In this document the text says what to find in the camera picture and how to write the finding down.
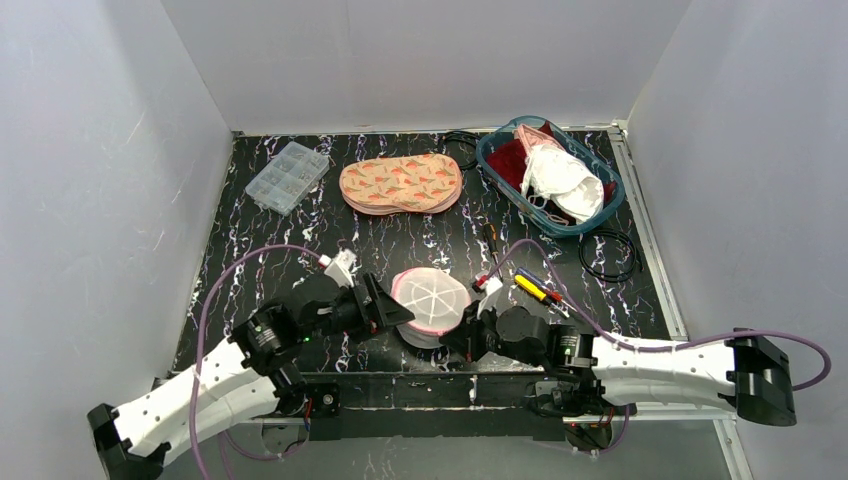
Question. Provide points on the floral mesh laundry bag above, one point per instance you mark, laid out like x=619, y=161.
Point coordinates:
x=427, y=184

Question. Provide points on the pink bra in basin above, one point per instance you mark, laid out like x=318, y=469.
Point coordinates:
x=530, y=137

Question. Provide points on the teal plastic basin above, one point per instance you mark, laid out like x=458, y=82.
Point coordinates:
x=551, y=221

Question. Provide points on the white round mesh laundry bag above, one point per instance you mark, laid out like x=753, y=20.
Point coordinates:
x=437, y=301

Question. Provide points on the clear plastic compartment box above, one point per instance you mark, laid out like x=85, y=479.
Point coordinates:
x=288, y=177

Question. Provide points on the yellow handled screwdriver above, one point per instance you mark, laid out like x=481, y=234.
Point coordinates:
x=537, y=291

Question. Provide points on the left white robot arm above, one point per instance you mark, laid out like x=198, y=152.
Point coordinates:
x=252, y=372

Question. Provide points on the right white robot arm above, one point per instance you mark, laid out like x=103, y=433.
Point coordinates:
x=588, y=373

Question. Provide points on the black yellow screwdriver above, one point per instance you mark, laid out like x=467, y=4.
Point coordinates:
x=490, y=238

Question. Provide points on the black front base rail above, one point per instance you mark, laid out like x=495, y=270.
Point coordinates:
x=454, y=404

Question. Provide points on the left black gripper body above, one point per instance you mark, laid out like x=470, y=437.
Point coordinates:
x=366, y=304

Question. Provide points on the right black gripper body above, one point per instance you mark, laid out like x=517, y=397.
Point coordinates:
x=477, y=327

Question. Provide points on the white bra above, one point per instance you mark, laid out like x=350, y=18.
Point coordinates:
x=557, y=176

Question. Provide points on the dark red cloth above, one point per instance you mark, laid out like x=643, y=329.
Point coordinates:
x=508, y=161

